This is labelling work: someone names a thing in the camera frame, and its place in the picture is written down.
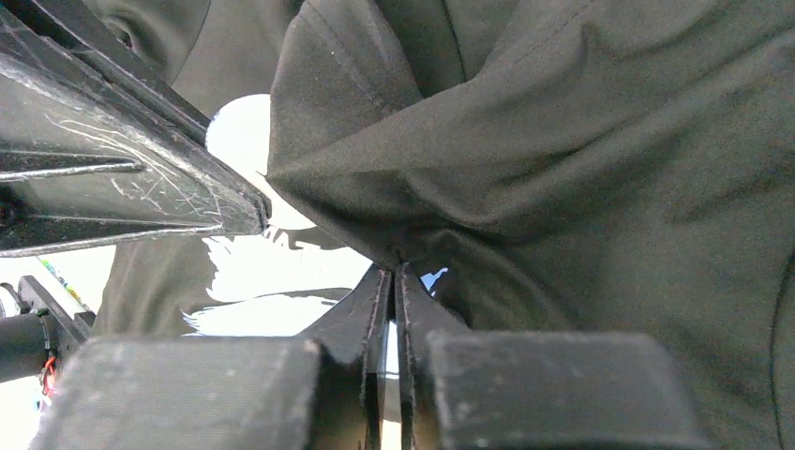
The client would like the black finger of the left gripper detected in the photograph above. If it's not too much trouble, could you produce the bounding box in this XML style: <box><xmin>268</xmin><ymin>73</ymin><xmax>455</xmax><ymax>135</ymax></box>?
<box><xmin>1</xmin><ymin>1</ymin><xmax>268</xmax><ymax>257</ymax></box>

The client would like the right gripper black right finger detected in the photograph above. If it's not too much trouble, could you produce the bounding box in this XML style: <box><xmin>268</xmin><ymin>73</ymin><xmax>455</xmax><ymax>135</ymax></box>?
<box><xmin>395</xmin><ymin>265</ymin><xmax>709</xmax><ymax>449</ymax></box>

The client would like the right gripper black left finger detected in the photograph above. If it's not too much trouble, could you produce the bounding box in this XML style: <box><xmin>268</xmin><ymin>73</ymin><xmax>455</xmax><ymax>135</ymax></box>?
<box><xmin>32</xmin><ymin>267</ymin><xmax>393</xmax><ymax>449</ymax></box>

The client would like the black printed t-shirt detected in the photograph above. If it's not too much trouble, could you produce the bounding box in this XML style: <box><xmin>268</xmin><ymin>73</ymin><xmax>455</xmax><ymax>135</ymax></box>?
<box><xmin>90</xmin><ymin>1</ymin><xmax>794</xmax><ymax>449</ymax></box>

